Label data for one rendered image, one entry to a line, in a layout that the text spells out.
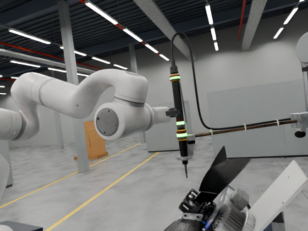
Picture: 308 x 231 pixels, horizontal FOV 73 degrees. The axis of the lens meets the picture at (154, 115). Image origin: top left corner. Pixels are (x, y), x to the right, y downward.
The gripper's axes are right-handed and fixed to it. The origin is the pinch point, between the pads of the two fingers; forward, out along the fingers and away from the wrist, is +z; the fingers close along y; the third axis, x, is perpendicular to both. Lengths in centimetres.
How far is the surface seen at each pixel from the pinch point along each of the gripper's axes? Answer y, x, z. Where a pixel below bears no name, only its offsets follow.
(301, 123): 49, -13, 49
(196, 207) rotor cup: 1.3, -44.3, 23.0
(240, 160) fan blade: 22.3, -22.2, 20.5
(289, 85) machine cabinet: 125, 28, 585
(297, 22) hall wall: 292, 377, 1267
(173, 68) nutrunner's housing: 0.2, 18.6, 16.8
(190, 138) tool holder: 3.4, -12.1, 19.2
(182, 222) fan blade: -2.5, -46.1, 12.7
